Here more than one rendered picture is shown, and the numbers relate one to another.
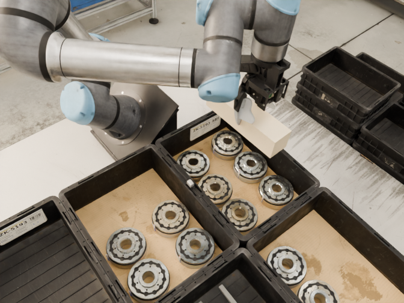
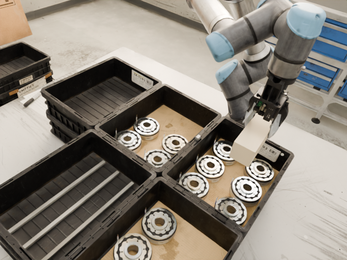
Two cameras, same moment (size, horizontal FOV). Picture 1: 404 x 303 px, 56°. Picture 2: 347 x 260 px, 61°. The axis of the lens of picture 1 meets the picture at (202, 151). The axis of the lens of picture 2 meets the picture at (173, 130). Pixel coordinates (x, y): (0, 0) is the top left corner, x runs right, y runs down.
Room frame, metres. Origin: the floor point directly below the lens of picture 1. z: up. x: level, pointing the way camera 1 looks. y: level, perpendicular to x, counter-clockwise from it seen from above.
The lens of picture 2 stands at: (0.26, -0.66, 1.64)
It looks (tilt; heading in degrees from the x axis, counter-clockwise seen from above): 43 degrees down; 73
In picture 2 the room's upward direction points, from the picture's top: 10 degrees clockwise
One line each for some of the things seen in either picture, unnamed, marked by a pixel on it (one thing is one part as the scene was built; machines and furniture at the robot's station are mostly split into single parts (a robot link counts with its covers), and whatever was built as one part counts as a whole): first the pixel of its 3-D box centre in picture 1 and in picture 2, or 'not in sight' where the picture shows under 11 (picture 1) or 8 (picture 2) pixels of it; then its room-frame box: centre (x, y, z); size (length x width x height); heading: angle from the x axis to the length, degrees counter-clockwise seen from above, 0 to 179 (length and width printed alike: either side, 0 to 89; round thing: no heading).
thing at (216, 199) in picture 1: (214, 188); (210, 166); (0.61, -0.05, 0.86); 0.10 x 0.10 x 0.01
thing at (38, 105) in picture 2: not in sight; (61, 94); (0.04, 0.60, 0.70); 0.33 x 0.23 x 0.01; 45
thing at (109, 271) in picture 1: (146, 219); (161, 123); (0.46, 0.13, 0.92); 0.40 x 0.30 x 0.02; 42
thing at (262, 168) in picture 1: (250, 164); (247, 188); (0.71, -0.15, 0.86); 0.10 x 0.10 x 0.01
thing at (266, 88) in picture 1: (264, 77); (272, 93); (0.67, -0.13, 1.23); 0.09 x 0.08 x 0.12; 45
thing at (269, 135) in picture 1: (246, 116); (257, 131); (0.69, -0.11, 1.08); 0.24 x 0.06 x 0.06; 45
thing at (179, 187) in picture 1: (147, 229); (160, 132); (0.46, 0.13, 0.87); 0.40 x 0.30 x 0.11; 42
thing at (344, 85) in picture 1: (336, 107); not in sight; (1.52, -0.71, 0.37); 0.40 x 0.30 x 0.45; 45
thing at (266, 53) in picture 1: (270, 44); (286, 65); (0.68, -0.12, 1.32); 0.08 x 0.08 x 0.05
